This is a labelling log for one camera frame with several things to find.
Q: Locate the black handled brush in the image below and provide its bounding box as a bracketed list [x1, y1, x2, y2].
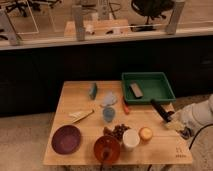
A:
[149, 98, 184, 131]

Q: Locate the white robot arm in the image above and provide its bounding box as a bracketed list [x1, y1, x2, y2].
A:
[166, 94, 213, 131]

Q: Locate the green plastic tray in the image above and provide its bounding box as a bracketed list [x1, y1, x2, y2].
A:
[121, 72, 176, 105]

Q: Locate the white cup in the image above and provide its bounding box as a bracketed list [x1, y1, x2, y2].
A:
[123, 129, 140, 150]

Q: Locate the red marker pen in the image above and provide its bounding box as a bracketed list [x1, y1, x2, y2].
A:
[121, 97, 130, 115]

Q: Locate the grey block in tray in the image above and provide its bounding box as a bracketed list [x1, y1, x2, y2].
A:
[130, 83, 143, 98]

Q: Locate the blue glass cup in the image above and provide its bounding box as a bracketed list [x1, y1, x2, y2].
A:
[103, 107, 115, 123]

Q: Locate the crumpled clear plastic bag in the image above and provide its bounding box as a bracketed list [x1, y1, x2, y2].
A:
[101, 92, 117, 107]

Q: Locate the orange bowl with spoon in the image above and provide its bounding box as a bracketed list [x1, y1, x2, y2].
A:
[93, 135, 121, 165]

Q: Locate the wooden flat spatula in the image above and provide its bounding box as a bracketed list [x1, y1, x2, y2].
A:
[69, 109, 94, 123]

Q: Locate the black office chair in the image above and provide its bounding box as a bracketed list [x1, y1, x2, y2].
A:
[131, 0, 174, 25]

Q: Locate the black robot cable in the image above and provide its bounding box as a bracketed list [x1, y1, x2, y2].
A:
[188, 122, 213, 151]

